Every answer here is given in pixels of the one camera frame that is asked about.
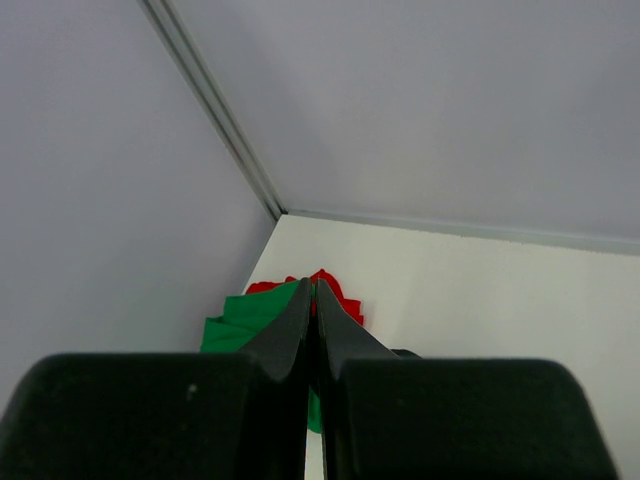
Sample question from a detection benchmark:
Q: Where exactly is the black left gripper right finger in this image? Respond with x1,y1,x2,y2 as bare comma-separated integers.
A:
315,282,618,479

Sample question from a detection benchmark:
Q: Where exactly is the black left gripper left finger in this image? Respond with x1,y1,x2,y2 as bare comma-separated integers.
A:
1,279,311,479

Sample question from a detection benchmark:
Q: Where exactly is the black t shirt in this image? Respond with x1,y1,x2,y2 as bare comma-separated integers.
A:
392,349,419,358

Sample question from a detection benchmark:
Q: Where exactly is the green t shirt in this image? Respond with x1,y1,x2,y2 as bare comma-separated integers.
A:
199,277,322,435

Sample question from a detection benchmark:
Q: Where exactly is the red t shirt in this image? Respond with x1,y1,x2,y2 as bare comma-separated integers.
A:
245,269,365,326

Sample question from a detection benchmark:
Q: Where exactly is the left rear frame post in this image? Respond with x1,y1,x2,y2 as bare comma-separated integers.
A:
139,0,287,221

